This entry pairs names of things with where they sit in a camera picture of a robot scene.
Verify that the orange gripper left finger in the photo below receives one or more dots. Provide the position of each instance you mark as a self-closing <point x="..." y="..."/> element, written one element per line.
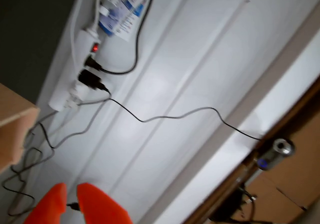
<point x="50" y="206"/>

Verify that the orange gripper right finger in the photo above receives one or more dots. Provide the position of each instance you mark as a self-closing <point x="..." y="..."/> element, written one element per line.
<point x="100" y="206"/>

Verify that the wooden box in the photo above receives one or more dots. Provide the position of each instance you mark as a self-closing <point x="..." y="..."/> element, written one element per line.
<point x="12" y="133"/>

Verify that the brown cardboard box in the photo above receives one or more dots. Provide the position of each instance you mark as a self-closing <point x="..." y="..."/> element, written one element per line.
<point x="287" y="184"/>

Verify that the black USB plug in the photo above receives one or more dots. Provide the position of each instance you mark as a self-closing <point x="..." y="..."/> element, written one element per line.
<point x="74" y="206"/>

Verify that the white plug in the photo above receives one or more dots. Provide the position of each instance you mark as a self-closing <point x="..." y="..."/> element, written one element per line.
<point x="78" y="91"/>

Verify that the black power adapter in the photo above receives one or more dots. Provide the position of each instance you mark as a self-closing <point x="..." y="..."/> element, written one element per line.
<point x="88" y="80"/>

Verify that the white power strip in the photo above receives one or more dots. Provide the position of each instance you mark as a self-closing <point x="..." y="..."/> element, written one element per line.
<point x="82" y="43"/>

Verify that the silver cylindrical device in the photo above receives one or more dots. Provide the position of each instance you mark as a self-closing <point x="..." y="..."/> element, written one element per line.
<point x="275" y="153"/>

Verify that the blue and white leaflet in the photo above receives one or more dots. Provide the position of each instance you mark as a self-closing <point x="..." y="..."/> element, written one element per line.
<point x="125" y="16"/>

